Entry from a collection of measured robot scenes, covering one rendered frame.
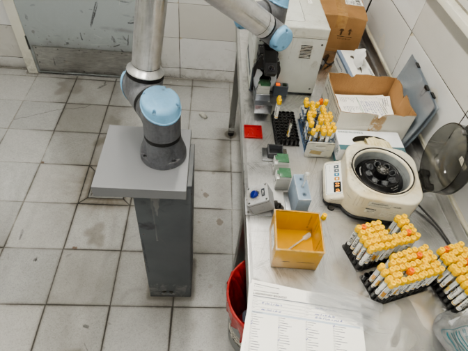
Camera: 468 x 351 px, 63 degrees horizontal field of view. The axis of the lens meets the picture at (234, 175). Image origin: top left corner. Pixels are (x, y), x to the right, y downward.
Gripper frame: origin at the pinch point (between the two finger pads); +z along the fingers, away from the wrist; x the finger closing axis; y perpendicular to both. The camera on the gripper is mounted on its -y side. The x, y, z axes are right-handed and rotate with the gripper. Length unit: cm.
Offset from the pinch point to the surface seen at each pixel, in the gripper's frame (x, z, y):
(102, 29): 99, 56, 135
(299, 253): -4, 1, -73
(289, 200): -6, 8, -50
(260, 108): 1.2, 4.8, -7.9
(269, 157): -0.9, 7.4, -31.3
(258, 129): 1.9, 8.8, -15.5
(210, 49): 21, 68, 141
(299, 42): -12.1, -14.8, 9.2
